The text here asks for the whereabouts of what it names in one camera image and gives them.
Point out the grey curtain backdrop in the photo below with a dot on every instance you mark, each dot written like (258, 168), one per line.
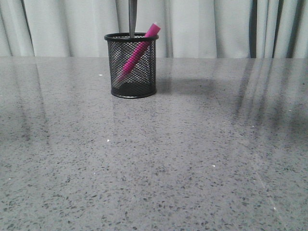
(189, 28)

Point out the black mesh pen cup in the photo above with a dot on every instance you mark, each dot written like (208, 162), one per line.
(141, 81)

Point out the grey orange scissors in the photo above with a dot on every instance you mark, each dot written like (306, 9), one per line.
(132, 15)

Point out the pink marker pen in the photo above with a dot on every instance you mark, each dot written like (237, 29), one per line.
(138, 52)

